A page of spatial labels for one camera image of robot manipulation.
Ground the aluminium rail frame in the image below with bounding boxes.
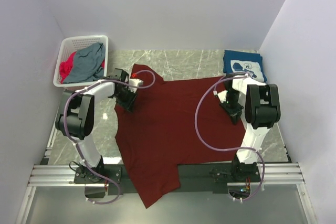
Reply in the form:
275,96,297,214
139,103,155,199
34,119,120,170
17,163,318,223

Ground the dark red t shirt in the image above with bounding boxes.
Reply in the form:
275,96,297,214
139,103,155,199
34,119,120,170
115,64,245,208

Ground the grey blue t shirt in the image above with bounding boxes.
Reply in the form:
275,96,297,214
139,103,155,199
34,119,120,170
63,42,106,84

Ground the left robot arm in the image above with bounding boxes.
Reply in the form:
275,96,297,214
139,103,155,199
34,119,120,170
55,69,143,177

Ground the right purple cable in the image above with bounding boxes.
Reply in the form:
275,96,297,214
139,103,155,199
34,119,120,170
195,73,265,205

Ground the white plastic laundry basket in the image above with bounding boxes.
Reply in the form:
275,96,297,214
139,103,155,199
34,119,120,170
53,35,109,90

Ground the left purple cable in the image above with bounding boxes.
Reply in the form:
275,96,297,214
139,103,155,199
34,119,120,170
62,69,156,205

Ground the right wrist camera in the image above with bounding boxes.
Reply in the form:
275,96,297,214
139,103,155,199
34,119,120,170
213,90,227,103

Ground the purple cable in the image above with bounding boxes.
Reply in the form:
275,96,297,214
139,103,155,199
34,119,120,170
195,73,265,205
62,69,156,205

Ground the pink red t shirt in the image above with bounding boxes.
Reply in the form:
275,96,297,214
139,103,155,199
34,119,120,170
59,52,104,84

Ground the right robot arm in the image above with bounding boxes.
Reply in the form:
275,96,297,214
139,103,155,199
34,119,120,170
217,74,281,182

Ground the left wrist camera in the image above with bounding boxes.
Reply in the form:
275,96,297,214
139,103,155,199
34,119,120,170
128,73,143,88

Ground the folded blue t shirt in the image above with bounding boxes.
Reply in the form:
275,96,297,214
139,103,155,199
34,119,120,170
223,50,267,82

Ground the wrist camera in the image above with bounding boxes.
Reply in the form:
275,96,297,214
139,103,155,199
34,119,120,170
128,73,143,88
213,90,227,103

